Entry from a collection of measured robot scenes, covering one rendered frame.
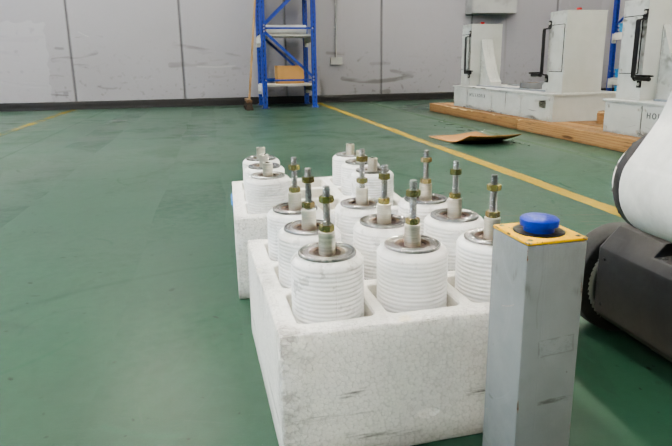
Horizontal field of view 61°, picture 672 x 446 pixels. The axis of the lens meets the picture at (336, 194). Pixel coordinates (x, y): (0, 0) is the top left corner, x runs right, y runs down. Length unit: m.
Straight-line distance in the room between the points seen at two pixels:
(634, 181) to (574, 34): 3.36
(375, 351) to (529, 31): 7.56
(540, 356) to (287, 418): 0.31
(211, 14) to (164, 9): 0.52
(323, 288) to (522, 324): 0.24
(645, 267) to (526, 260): 0.43
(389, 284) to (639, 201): 0.34
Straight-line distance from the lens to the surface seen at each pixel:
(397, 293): 0.76
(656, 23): 3.58
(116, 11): 7.12
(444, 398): 0.80
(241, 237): 1.21
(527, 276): 0.62
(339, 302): 0.72
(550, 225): 0.63
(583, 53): 4.19
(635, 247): 1.05
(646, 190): 0.81
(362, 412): 0.77
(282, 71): 6.59
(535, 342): 0.65
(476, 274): 0.80
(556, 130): 3.90
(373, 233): 0.85
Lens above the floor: 0.49
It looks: 13 degrees down
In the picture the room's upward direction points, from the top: 1 degrees counter-clockwise
